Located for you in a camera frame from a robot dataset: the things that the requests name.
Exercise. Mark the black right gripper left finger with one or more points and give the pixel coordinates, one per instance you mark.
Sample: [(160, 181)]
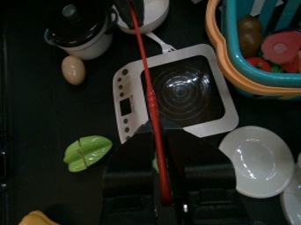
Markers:
[(129, 172)]

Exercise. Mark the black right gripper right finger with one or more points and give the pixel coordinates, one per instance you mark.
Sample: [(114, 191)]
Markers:
[(208, 178)]

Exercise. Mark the green leafy vegetable toy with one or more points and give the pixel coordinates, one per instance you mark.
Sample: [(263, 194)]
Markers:
[(89, 153)]

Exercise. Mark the white bowl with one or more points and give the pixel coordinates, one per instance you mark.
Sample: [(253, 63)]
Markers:
[(257, 161)]

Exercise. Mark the white toy plate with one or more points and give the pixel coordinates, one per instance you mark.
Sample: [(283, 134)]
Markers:
[(293, 202)]

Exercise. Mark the yellow toy food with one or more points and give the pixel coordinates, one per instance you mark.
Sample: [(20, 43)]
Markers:
[(36, 219)]

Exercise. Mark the white toy induction stove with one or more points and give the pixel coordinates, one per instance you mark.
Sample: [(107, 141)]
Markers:
[(184, 93)]

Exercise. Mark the beige toy egg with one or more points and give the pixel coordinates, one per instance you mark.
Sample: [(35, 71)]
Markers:
[(73, 70)]

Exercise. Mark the red toy tomato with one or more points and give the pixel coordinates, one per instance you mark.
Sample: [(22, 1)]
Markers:
[(260, 63)]

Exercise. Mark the white toy pot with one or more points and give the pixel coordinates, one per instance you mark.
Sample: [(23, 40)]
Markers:
[(89, 48)]

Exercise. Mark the red toy fruit piece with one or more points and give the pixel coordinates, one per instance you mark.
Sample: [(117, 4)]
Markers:
[(292, 66)]

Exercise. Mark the pink toy ham slice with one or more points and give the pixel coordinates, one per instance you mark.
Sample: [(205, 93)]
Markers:
[(281, 48)]

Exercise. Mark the brown toy kiwi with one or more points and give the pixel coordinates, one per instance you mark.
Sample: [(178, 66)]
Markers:
[(250, 36)]

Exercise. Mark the black pot lid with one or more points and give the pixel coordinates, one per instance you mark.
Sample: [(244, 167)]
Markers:
[(77, 26)]

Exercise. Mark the white toy frying pan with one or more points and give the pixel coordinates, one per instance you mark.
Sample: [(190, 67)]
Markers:
[(154, 14)]

